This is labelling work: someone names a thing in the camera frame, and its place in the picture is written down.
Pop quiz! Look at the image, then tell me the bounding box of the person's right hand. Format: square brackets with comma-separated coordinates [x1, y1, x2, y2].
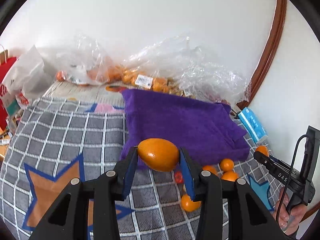
[272, 187, 307, 236]

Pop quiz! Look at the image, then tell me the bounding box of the orange below right finger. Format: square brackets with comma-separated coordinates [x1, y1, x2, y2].
[181, 194, 201, 212]

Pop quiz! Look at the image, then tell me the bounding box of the red paper bag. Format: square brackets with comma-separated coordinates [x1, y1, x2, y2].
[1, 45, 17, 130]

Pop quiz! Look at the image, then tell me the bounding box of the small orange on blanket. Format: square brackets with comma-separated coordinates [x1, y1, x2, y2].
[219, 158, 234, 172]

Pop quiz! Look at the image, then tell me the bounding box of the brown wooden door frame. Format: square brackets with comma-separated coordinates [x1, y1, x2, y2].
[237, 0, 287, 109]

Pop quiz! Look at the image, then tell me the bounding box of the blue white tissue pack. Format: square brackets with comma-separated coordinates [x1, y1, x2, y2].
[238, 107, 268, 144]

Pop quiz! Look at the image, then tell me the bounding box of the smooth orange oval fruit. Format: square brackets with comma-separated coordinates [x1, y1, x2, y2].
[137, 138, 180, 172]

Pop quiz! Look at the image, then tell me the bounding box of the orange fruit near right gripper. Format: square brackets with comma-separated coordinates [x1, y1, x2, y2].
[255, 145, 270, 157]

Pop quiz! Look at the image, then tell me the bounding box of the orange behind left finger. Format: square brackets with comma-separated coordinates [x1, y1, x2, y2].
[202, 165, 218, 176]

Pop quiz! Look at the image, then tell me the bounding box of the small red tomato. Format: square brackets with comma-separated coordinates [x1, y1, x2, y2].
[174, 171, 184, 184]

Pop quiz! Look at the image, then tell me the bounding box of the clear plastic bag of oranges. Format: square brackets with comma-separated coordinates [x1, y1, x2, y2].
[55, 33, 123, 86]

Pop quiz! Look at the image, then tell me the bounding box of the purple towel covered tray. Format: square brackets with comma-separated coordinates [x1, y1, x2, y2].
[120, 89, 250, 166]

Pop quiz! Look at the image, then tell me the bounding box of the clear bag with price label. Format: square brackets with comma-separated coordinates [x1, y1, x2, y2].
[121, 35, 190, 96]

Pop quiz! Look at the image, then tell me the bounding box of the grey checked star blanket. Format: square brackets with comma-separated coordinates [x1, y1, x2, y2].
[1, 92, 280, 239]

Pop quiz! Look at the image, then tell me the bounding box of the crumpled clear plastic bag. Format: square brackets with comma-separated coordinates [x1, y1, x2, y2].
[174, 35, 251, 106]

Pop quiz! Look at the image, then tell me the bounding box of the white plastic bag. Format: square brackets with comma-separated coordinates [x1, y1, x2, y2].
[2, 46, 54, 101]

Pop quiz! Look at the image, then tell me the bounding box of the orange beside tray edge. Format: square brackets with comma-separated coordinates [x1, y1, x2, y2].
[221, 171, 239, 181]

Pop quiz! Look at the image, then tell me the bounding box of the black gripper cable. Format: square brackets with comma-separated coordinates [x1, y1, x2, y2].
[274, 134, 310, 222]

